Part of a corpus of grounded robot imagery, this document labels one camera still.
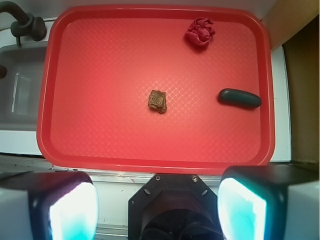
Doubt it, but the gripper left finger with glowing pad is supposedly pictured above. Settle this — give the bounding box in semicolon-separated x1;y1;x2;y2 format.
0;171;99;240

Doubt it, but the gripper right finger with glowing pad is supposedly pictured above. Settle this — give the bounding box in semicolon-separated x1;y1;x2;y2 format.
217;165;320;240

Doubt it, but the dark green plastic pickle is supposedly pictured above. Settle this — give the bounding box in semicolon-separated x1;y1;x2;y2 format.
218;88;262;109

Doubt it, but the white sink basin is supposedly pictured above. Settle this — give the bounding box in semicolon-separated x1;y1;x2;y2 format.
0;42;48;131

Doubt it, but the brown rock-like chunk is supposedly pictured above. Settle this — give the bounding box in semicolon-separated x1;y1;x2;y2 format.
148;90;167;114

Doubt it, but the red plastic tray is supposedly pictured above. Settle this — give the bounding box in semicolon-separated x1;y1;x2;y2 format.
37;5;275;174

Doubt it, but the crumpled red paper ball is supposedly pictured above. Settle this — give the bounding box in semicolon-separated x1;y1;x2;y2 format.
184;17;215;47

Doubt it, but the dark bronze faucet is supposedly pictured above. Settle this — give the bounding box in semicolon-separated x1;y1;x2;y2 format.
0;0;47;47

